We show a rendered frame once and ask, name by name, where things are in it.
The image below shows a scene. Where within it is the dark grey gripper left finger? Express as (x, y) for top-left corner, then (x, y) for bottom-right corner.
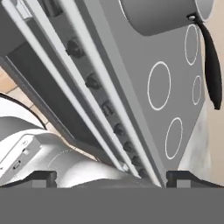
(4, 170), (58, 188)

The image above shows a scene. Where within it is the grey stove with white rings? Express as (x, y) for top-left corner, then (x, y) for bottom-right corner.
(0, 0), (207, 188)

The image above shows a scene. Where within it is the black stove knob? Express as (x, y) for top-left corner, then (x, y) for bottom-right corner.
(85, 73), (102, 90)
(137, 167), (149, 179)
(130, 155), (144, 167)
(65, 38), (86, 59)
(100, 100), (116, 117)
(113, 122), (127, 137)
(122, 140), (136, 153)

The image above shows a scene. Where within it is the dark oven door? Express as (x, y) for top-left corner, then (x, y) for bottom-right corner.
(0, 40), (102, 156)

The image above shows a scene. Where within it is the grey pan with black handle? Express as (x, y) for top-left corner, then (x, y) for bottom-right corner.
(118, 0), (223, 111)

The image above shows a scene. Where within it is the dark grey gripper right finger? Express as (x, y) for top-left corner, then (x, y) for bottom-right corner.
(165, 170), (224, 188)

